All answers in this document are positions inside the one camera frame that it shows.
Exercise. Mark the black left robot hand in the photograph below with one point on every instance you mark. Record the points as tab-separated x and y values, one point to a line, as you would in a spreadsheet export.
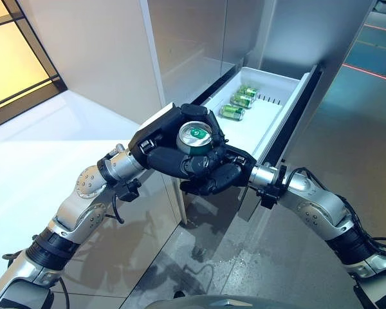
157	128

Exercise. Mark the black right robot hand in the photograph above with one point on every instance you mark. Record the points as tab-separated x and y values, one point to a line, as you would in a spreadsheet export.
228	170

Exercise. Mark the green drink can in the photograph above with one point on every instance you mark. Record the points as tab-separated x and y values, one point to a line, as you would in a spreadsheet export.
242	100
249	91
194	138
232	112

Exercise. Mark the white fridge drawer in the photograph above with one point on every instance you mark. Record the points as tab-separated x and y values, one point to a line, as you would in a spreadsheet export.
270	109

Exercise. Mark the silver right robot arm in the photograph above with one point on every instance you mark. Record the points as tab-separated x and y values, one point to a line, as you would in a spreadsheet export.
321	206

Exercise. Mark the tall white cabinet panel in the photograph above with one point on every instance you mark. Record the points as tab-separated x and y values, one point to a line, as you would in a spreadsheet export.
99	58

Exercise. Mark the white cabinet with drawers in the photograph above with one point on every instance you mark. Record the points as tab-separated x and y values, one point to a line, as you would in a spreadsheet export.
186	42

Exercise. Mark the white base cabinet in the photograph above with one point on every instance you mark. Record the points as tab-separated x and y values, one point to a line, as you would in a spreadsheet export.
51	180

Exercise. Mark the silver robot torso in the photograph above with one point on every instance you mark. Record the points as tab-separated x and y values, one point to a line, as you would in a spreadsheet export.
206	304

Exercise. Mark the dark framed window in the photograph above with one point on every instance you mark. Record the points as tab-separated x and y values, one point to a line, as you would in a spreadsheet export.
16	64

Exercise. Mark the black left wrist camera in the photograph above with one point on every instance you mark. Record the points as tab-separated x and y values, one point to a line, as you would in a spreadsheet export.
128	190

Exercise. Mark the grey metallic wall panel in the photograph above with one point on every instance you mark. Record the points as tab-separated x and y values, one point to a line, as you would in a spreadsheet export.
308	25

